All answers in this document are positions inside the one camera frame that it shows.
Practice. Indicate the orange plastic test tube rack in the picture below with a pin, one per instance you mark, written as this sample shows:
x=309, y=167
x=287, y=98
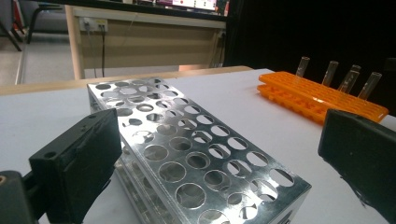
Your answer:
x=311, y=93

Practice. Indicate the beige wooden desk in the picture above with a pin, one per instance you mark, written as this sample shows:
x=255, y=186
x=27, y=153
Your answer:
x=140, y=46

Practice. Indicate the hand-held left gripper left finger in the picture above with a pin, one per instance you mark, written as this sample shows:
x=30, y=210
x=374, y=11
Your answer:
x=77, y=165

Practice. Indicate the computer monitor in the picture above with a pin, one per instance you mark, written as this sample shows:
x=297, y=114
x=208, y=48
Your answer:
x=193, y=3

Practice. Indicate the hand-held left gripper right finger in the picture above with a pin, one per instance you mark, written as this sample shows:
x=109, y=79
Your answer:
x=361, y=155

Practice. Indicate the black chair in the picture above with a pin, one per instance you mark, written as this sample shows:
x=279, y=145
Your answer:
x=31, y=28

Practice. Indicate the white power strip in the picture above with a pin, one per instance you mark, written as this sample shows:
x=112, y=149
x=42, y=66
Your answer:
x=93, y=24

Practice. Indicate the black curtain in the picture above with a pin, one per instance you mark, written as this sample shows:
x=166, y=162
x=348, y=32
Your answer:
x=311, y=31

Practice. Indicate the clear glass test tube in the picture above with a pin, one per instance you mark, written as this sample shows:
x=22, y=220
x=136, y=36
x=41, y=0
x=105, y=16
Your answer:
x=356, y=67
x=349, y=81
x=330, y=73
x=302, y=66
x=369, y=85

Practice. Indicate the white table board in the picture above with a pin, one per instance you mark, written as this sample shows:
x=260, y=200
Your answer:
x=249, y=124

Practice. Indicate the silver metal test tube rack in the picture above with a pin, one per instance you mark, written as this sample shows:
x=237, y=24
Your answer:
x=179, y=156

